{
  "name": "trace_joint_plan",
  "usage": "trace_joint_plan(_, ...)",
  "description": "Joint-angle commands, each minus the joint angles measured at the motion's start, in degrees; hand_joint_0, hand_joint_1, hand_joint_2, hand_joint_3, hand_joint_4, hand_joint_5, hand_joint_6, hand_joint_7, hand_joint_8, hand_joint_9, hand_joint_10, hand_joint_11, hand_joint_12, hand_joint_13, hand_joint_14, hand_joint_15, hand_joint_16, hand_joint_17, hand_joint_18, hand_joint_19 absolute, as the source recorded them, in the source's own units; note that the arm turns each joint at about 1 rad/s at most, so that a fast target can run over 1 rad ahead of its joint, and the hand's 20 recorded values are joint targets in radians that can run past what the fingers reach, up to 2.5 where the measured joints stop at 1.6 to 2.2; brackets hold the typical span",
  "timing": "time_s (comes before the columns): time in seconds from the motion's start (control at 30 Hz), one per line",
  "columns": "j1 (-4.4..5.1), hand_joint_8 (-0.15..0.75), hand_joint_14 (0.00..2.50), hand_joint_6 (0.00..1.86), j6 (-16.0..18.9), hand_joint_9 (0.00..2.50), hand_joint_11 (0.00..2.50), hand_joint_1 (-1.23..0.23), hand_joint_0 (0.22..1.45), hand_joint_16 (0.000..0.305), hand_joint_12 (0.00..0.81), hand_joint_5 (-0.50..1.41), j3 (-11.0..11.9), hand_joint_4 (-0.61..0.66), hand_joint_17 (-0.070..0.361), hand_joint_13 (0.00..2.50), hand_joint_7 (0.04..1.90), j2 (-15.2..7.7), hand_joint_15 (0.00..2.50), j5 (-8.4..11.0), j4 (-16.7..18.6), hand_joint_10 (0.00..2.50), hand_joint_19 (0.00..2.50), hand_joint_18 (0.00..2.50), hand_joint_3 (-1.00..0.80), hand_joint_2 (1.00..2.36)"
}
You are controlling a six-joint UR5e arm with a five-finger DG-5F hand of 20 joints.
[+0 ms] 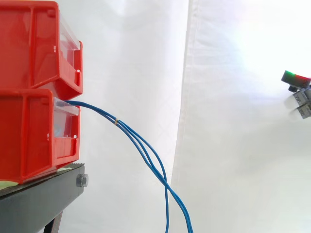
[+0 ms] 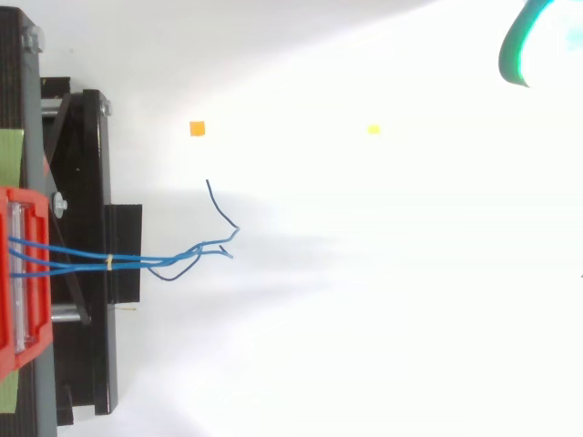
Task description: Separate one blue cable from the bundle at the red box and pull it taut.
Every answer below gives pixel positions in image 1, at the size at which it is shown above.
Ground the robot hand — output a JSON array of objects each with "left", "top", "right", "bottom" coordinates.
[{"left": 281, "top": 70, "right": 311, "bottom": 122}]

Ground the blue cable bundle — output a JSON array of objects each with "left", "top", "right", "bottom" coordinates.
[{"left": 63, "top": 99, "right": 194, "bottom": 233}]

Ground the red plastic bin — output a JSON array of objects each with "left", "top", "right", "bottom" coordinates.
[
  {"left": 0, "top": 0, "right": 84, "bottom": 100},
  {"left": 0, "top": 88, "right": 81, "bottom": 184}
]

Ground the black stand with green tape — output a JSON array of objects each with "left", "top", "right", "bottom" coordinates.
[{"left": 0, "top": 162, "right": 89, "bottom": 233}]

